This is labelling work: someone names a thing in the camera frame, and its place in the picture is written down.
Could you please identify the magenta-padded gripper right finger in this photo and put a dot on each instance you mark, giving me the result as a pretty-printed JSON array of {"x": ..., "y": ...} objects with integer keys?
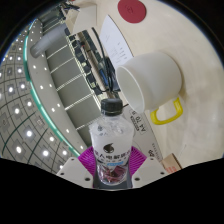
[{"x": 146, "y": 168}]

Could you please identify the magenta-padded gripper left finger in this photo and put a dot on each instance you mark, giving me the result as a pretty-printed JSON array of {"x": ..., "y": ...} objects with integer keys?
[{"x": 75, "y": 168}]

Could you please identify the clear bottle with black cap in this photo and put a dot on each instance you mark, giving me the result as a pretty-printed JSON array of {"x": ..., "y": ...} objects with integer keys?
[{"x": 111, "y": 140}]

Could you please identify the group of ceiling lights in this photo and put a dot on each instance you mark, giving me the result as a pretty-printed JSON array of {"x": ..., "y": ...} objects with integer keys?
[{"x": 29, "y": 133}]

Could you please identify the white printed paper sheet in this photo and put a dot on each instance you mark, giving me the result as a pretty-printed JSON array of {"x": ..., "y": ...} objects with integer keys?
[{"x": 115, "y": 40}]

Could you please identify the flat round red coaster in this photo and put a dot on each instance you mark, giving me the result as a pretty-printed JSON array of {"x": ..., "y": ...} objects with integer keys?
[{"x": 132, "y": 10}]

